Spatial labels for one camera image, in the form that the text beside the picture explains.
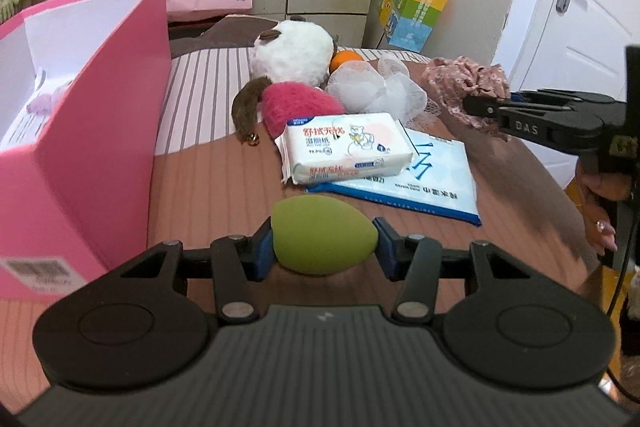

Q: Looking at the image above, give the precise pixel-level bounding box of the green makeup sponge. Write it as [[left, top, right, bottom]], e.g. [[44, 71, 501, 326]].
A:
[[271, 194, 378, 277]]

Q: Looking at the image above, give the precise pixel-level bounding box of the white wet wipes pack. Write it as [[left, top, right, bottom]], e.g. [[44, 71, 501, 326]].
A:
[[274, 113, 414, 185]]

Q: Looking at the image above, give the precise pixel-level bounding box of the pink floral fabric cap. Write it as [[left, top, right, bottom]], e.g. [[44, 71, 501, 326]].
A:
[[419, 56, 510, 141]]

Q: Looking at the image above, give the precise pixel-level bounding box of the white mesh bath pouf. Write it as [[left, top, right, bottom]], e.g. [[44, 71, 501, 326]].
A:
[[326, 53, 440, 124]]

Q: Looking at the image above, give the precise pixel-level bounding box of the purple plush headband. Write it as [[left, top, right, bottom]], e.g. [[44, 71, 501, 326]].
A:
[[26, 68, 75, 116]]

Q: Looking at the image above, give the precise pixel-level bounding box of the right hand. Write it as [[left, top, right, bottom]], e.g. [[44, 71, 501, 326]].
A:
[[575, 160, 631, 256]]

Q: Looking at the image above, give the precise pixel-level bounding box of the blue tissue pack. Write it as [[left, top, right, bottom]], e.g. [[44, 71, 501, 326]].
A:
[[307, 129, 482, 227]]

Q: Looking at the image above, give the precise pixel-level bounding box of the white door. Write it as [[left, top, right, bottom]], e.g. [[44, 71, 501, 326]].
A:
[[491, 0, 640, 188]]

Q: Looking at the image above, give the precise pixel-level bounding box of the magenta fluffy plush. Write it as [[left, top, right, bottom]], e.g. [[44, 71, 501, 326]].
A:
[[231, 77, 345, 146]]

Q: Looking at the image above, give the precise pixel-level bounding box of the striped bed sheet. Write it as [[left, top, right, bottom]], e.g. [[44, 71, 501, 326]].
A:
[[154, 45, 432, 157]]

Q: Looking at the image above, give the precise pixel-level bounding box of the orange makeup sponge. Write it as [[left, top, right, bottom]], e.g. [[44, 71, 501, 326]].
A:
[[329, 50, 363, 74]]

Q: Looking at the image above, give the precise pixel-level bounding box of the white plush panda toy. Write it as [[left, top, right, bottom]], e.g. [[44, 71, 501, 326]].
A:
[[248, 20, 337, 88]]

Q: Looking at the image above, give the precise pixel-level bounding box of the brown pillow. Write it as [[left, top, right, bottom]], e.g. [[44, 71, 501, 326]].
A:
[[168, 14, 278, 58]]

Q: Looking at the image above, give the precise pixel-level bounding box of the pink storage box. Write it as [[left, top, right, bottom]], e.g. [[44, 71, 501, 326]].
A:
[[1, 0, 171, 301]]

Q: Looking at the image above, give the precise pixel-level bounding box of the black thin cable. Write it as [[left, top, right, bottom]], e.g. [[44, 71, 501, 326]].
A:
[[602, 196, 640, 408]]

